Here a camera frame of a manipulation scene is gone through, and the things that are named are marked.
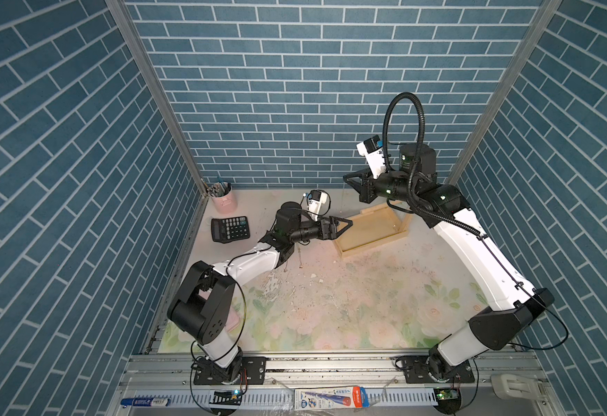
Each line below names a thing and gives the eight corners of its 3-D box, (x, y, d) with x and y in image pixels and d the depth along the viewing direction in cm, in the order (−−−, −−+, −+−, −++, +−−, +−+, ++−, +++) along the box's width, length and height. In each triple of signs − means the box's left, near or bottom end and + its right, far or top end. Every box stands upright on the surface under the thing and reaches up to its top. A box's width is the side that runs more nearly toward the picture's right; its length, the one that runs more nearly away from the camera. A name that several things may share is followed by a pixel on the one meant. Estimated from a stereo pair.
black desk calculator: (212, 245, 104) (209, 240, 101) (213, 224, 110) (211, 219, 108) (250, 239, 106) (248, 234, 103) (249, 219, 112) (248, 214, 110)
